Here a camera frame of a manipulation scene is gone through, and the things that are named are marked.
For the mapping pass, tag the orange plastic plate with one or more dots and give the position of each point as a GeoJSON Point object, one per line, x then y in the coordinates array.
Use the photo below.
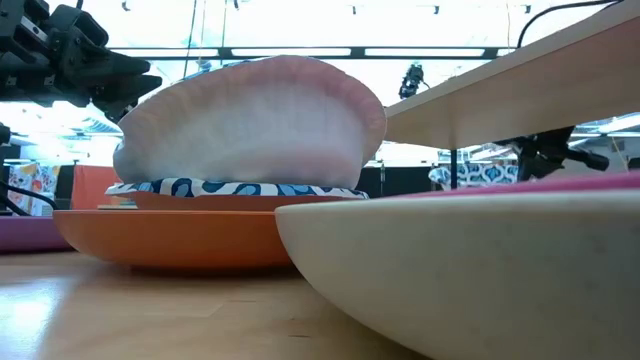
{"type": "Point", "coordinates": [175, 237]}

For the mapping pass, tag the wooden shelf board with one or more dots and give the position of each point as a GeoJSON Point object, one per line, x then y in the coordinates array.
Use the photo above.
{"type": "Point", "coordinates": [525, 100]}

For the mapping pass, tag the black partition panels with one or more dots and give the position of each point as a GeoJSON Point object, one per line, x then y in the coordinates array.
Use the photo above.
{"type": "Point", "coordinates": [400, 182]}

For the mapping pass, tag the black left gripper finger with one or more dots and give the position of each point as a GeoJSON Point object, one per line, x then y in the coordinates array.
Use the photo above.
{"type": "Point", "coordinates": [125, 92]}
{"type": "Point", "coordinates": [125, 67]}

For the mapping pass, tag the purple plastic plate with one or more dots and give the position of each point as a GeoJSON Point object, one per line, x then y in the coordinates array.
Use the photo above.
{"type": "Point", "coordinates": [30, 234]}

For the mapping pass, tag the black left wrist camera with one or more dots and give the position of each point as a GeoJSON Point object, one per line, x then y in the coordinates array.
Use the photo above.
{"type": "Point", "coordinates": [82, 27]}

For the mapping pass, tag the black overhead light bar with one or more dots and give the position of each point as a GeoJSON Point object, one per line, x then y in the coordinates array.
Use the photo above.
{"type": "Point", "coordinates": [357, 52]}

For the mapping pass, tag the black ceiling-mounted device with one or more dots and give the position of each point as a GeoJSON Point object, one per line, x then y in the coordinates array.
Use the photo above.
{"type": "Point", "coordinates": [411, 80]}

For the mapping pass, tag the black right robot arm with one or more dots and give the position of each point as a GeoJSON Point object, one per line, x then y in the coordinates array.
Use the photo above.
{"type": "Point", "coordinates": [590, 160]}

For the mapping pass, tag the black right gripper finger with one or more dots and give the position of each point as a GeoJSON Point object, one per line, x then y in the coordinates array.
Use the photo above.
{"type": "Point", "coordinates": [532, 165]}

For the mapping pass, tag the cream bowl with pink rim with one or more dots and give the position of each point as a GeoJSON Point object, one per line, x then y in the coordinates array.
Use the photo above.
{"type": "Point", "coordinates": [475, 275]}

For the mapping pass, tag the orange cloth panel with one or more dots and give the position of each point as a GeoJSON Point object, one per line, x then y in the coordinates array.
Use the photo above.
{"type": "Point", "coordinates": [92, 187]}

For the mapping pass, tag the floral patterned cloth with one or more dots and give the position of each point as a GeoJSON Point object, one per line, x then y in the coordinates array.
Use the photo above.
{"type": "Point", "coordinates": [30, 187]}

